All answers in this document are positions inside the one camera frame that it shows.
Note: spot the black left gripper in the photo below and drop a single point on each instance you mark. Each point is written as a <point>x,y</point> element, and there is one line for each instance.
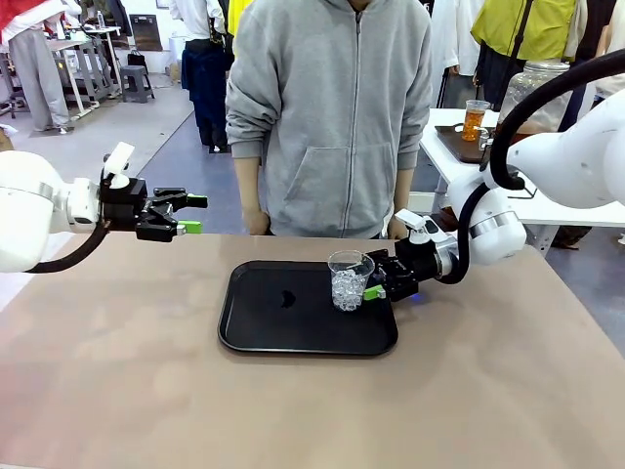
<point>122,202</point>

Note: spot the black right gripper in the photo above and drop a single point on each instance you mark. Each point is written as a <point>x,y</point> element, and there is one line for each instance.
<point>412,264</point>

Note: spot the clear plastic cup with ice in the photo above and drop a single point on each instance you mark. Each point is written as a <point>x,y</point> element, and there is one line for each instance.
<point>349,293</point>

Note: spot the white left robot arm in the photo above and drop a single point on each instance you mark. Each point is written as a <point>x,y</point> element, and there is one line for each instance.
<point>24,205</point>

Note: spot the person's left forearm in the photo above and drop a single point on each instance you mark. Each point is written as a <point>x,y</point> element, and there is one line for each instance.
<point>404,193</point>

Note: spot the person's right forearm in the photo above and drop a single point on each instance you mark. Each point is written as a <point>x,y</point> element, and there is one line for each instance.
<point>249,185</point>

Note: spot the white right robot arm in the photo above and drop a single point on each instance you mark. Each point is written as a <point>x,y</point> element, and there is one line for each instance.
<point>561,161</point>

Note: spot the plastic cup of tea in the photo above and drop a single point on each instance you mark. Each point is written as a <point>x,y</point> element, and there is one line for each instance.
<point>476,124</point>

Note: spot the person's left hand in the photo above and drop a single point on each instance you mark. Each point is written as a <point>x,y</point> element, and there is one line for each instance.
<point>398,228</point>

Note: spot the person's right hand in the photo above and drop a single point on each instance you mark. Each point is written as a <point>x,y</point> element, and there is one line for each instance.
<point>256,222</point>

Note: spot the dark brown bucket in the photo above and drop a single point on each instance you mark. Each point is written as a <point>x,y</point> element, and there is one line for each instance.
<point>449,219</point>

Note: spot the black plastic serving tray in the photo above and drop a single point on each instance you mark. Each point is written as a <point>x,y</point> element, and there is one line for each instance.
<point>303,337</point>

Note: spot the bystander in navy skirt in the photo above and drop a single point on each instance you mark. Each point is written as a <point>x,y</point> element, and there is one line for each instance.
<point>205,83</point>

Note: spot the grey step stool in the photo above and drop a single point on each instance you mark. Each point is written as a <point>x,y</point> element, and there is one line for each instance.
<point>137,73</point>

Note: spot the brown tray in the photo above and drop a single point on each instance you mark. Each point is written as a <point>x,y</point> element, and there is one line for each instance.
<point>451,144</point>

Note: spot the black bag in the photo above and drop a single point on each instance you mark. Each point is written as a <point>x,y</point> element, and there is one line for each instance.
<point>137,59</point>

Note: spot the white side table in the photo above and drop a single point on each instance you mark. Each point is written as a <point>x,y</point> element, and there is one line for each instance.
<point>449,116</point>

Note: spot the dark sign board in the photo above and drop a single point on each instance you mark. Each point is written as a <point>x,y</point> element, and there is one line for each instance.
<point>146,34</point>

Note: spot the person in grey hoodie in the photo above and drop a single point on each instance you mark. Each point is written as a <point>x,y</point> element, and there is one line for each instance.
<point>332,98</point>

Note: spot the background work desk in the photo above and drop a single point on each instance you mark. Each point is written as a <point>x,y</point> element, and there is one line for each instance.
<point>83,44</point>

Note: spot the bystander in grey trousers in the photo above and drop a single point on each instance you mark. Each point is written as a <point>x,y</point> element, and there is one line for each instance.
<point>36,73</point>

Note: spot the small water bottle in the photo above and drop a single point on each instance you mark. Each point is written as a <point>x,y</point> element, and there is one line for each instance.
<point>100,20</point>

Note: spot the yellow garment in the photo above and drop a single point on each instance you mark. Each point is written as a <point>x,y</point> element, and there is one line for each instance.
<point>235,17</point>

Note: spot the glass tea dispenser jar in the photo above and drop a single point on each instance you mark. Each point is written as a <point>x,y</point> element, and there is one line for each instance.
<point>547,115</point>

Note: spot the bystander in white coat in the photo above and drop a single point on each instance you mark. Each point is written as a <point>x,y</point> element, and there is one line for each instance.
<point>454,34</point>

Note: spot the bystander in yellow jacket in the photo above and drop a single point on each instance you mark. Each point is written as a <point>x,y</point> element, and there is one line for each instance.
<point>527,24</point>

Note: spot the bystander in cream top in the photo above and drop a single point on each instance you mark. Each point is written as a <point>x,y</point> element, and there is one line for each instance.
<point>612,39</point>

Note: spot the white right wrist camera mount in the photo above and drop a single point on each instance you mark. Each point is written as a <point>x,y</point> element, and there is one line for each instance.
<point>415,225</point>

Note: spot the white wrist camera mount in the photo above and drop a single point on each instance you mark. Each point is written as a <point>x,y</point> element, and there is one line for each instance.
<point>118,158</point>
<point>415,225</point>

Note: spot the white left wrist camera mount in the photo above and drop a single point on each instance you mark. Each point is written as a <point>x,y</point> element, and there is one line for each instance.
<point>118,158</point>

